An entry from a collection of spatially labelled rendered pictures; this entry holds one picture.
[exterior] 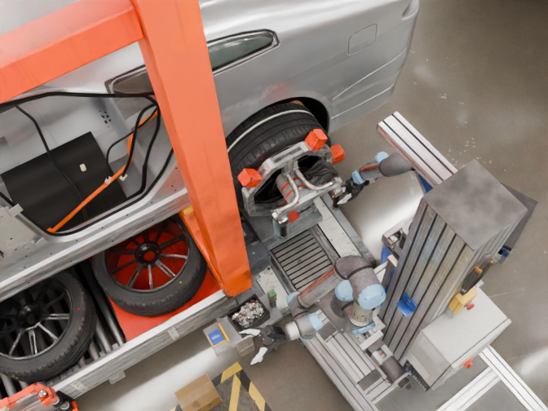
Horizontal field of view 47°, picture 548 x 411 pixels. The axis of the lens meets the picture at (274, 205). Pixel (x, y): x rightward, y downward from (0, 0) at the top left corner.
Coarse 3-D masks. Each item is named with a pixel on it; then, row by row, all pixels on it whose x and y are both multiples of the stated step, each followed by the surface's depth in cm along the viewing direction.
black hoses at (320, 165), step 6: (318, 162) 334; (324, 162) 335; (312, 168) 335; (318, 168) 333; (324, 168) 333; (330, 168) 335; (306, 174) 338; (312, 174) 335; (318, 174) 333; (324, 174) 332; (336, 174) 337
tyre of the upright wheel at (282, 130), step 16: (272, 112) 334; (304, 112) 344; (240, 128) 333; (256, 128) 330; (272, 128) 329; (288, 128) 330; (304, 128) 333; (320, 128) 344; (240, 144) 331; (256, 144) 327; (272, 144) 324; (288, 144) 331; (240, 160) 330; (256, 160) 326; (240, 192) 345; (240, 208) 360
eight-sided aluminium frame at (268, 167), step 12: (300, 144) 330; (324, 144) 346; (276, 156) 328; (300, 156) 330; (324, 156) 344; (264, 168) 329; (276, 168) 326; (264, 180) 331; (312, 180) 371; (252, 192) 334; (252, 204) 344; (264, 204) 366; (276, 204) 371
